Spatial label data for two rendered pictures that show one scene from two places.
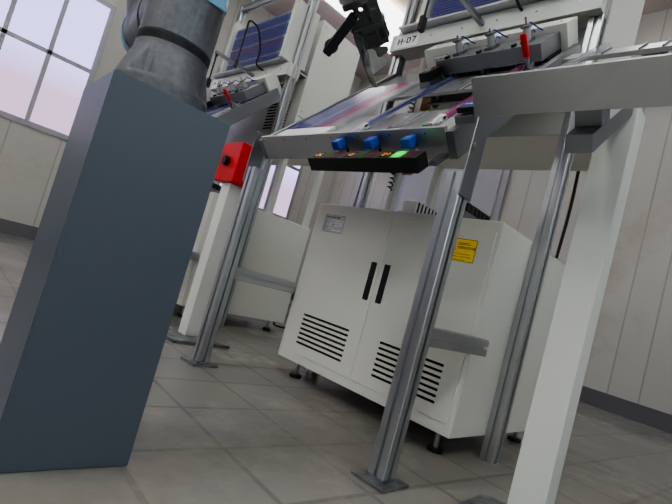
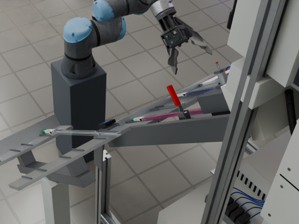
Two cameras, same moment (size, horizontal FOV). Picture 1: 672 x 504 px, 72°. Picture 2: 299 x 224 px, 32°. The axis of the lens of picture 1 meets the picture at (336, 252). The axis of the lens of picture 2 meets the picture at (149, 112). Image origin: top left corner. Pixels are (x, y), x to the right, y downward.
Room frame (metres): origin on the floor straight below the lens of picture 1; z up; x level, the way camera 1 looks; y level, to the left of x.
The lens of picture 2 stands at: (1.12, -1.37, 2.03)
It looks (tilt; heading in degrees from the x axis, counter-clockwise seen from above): 45 degrees down; 92
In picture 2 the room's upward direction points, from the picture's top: 7 degrees clockwise
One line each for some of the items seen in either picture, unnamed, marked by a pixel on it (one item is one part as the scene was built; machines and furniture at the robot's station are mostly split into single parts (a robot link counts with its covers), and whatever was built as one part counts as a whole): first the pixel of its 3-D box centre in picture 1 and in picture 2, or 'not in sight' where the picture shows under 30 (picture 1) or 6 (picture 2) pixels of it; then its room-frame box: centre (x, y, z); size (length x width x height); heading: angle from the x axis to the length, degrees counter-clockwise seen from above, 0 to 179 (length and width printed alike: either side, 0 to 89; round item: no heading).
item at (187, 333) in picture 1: (216, 240); not in sight; (1.81, 0.47, 0.39); 0.24 x 0.24 x 0.78; 45
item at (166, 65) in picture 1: (165, 77); (78, 58); (0.73, 0.34, 0.60); 0.15 x 0.15 x 0.10
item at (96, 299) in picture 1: (105, 269); (79, 112); (0.73, 0.34, 0.28); 0.18 x 0.18 x 0.55; 41
